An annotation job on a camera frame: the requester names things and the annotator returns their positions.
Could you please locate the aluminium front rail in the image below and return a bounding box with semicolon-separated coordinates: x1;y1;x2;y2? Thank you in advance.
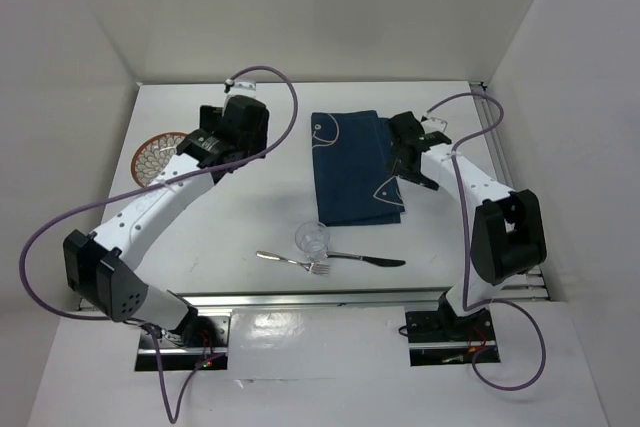
185;289;444;308

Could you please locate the floral ceramic plate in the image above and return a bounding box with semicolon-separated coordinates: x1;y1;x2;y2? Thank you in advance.
130;132;186;187

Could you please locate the aluminium right side rail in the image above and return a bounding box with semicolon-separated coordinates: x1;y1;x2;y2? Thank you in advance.
469;82;542;276

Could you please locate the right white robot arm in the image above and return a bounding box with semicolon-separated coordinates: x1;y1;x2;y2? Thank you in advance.
388;112;547;339

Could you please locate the clear drinking glass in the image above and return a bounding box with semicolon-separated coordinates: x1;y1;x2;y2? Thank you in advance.
295;221;330;263

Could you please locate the silver table knife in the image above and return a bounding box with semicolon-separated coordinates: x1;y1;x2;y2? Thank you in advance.
327;251;406;268

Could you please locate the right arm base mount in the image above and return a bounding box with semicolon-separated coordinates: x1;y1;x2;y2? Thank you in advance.
398;310;500;367

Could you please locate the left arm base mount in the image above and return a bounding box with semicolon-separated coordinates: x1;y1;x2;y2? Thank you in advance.
134;314;230;372

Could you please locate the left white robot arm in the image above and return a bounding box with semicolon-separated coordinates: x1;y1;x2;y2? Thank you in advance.
63;95;269;346

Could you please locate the blue fish placemat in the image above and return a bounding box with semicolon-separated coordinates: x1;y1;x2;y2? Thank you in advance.
311;110;405;227

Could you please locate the aluminium rail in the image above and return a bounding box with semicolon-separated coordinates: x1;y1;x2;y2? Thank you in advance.
469;82;542;276
185;289;444;308

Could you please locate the silver fork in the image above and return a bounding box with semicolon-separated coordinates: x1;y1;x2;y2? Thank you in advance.
256;251;331;276

